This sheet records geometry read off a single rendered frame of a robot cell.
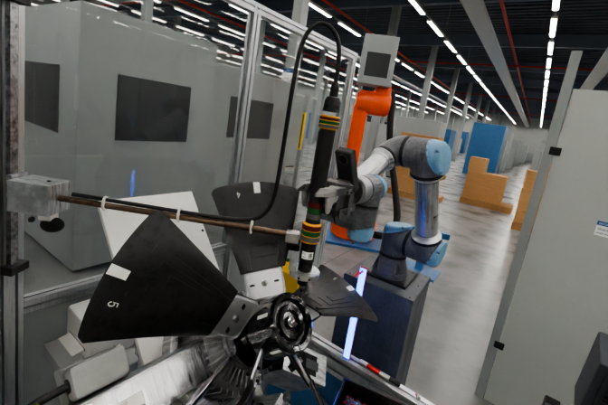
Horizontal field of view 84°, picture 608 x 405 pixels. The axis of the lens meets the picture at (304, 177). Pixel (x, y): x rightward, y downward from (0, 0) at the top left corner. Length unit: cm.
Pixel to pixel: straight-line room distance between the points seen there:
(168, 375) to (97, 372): 12
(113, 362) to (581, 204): 227
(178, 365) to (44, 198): 46
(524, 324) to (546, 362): 23
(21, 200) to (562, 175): 239
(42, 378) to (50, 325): 17
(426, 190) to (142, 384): 100
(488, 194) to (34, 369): 953
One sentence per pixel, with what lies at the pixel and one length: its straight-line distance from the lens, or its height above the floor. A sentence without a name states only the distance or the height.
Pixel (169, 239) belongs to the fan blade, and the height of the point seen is 139.
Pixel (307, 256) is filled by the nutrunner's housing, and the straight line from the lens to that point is 78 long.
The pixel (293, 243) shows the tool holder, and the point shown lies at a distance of 77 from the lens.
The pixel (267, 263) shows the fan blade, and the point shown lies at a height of 129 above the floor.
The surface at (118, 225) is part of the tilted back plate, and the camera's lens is 93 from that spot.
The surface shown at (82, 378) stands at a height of 115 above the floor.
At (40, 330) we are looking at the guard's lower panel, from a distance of 137.
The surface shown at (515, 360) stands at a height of 35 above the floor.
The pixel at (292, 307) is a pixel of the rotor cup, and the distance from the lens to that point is 76.
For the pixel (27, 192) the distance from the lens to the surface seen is 95.
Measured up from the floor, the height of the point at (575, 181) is 151.
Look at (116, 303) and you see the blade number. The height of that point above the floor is 129.
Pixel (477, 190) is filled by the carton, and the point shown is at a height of 39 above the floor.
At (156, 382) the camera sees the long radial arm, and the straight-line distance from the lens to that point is 77.
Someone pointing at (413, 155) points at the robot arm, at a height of 156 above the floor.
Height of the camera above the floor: 164
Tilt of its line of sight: 10 degrees down
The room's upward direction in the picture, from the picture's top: 9 degrees clockwise
